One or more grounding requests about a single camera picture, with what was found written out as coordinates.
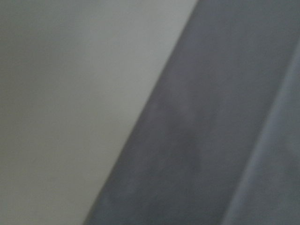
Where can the dark brown t-shirt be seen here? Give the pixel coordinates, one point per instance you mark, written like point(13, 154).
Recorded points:
point(218, 142)

